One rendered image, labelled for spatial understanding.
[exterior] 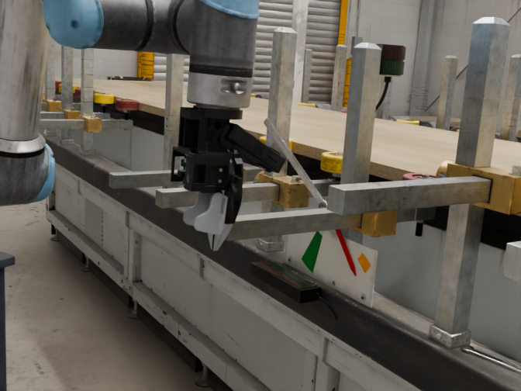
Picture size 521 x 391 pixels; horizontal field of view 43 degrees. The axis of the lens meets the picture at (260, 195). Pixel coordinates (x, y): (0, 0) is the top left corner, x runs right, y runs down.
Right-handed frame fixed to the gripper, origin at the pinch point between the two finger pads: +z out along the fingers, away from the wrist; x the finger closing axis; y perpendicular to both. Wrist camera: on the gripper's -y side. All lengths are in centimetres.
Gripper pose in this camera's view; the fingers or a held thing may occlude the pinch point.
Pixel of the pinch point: (219, 241)
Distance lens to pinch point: 99.5
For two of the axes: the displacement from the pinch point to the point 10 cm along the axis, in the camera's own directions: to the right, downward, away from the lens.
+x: 5.2, 2.2, -8.3
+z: -0.9, 9.8, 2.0
